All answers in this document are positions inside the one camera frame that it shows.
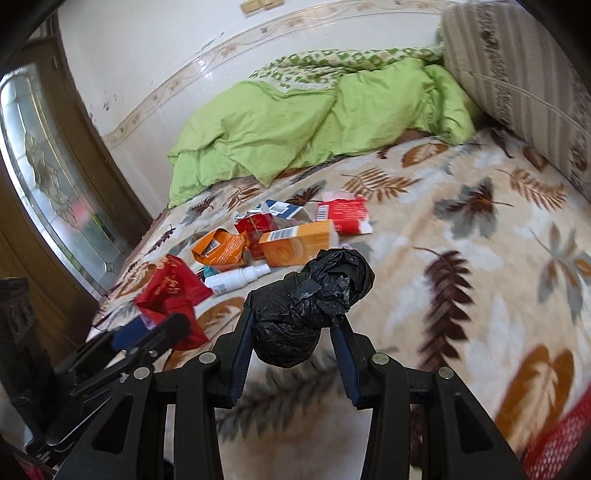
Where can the beige wall switch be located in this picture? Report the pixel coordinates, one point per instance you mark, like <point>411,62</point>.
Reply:
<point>261,7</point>

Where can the red fly swatter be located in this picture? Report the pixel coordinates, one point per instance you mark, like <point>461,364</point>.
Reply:
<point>563,443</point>

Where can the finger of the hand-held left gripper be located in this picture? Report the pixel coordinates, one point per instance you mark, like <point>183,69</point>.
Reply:
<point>87,357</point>
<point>166,334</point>

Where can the green quilt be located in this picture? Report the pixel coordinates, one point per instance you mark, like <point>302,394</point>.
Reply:
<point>277,124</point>

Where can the striped beige pillow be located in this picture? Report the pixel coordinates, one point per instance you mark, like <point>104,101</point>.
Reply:
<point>517,69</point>

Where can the wooden door with glass pane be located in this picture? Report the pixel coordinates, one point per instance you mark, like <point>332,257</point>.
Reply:
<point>51,175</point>

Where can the red tissue packet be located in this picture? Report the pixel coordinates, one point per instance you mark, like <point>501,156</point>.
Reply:
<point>348,214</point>

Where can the leaf print blanket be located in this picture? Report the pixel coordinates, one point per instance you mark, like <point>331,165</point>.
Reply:
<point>461,277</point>

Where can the red plastic bag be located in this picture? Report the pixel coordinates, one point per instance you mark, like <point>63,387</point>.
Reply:
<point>171,286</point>

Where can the white spray bottle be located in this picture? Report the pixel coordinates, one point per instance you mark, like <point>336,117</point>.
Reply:
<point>231,279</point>

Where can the orange cardboard box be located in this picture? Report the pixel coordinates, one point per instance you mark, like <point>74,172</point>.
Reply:
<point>295,244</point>

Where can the blue and white box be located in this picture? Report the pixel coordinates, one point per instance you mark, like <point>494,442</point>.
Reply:
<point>279,208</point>

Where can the black garbage bag roll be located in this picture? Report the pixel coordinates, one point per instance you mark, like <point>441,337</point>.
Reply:
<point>295,318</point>

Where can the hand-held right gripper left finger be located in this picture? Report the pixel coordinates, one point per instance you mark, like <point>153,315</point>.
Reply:
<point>240,364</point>

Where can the dark wooden furniture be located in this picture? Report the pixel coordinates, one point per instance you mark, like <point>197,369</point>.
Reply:
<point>18,332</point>

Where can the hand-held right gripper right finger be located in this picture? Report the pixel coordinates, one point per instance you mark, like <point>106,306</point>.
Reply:
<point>344,364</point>

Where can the orange snack packet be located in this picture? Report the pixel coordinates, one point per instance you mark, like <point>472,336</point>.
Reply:
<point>221,251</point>

